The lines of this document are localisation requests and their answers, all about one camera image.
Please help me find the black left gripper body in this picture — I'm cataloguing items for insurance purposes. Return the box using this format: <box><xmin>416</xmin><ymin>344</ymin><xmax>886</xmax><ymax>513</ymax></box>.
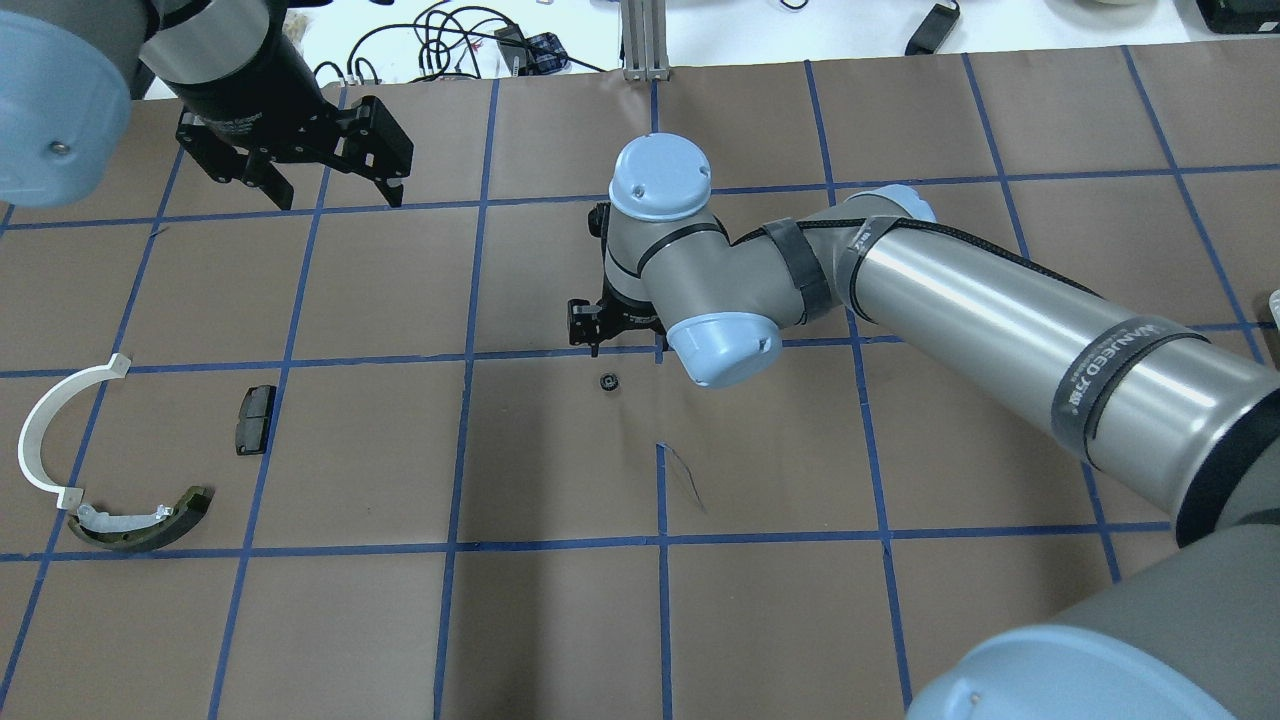
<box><xmin>175</xmin><ymin>95</ymin><xmax>415</xmax><ymax>183</ymax></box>

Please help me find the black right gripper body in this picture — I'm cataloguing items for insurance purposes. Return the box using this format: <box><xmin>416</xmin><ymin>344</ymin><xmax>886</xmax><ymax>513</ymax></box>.
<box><xmin>567</xmin><ymin>202</ymin><xmax>666</xmax><ymax>348</ymax></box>

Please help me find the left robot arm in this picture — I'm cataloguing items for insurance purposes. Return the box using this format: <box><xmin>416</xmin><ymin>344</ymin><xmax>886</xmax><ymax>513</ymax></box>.
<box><xmin>1</xmin><ymin>1</ymin><xmax>413</xmax><ymax>210</ymax></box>

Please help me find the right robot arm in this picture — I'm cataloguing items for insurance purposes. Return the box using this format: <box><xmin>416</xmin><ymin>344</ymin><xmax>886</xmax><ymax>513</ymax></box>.
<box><xmin>567</xmin><ymin>133</ymin><xmax>1279</xmax><ymax>719</ymax></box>

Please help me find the black brake pad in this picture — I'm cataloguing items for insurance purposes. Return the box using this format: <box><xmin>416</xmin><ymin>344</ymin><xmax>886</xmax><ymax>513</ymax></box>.
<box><xmin>234</xmin><ymin>386</ymin><xmax>276</xmax><ymax>456</ymax></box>

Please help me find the olive brake shoe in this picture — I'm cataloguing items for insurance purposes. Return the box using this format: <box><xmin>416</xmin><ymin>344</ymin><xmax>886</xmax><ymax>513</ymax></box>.
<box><xmin>67</xmin><ymin>486</ymin><xmax>214</xmax><ymax>553</ymax></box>

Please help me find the black power adapter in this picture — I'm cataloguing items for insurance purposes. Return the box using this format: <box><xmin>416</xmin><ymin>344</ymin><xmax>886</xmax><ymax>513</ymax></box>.
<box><xmin>904</xmin><ymin>1</ymin><xmax>963</xmax><ymax>56</ymax></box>

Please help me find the aluminium frame post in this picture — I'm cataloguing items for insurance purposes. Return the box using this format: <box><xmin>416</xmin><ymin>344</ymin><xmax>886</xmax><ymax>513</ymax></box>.
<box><xmin>618</xmin><ymin>0</ymin><xmax>671</xmax><ymax>82</ymax></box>

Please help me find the white curved plastic bracket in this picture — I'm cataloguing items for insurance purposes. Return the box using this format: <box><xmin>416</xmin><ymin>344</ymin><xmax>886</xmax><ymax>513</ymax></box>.
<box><xmin>15</xmin><ymin>354</ymin><xmax>132</xmax><ymax>511</ymax></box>

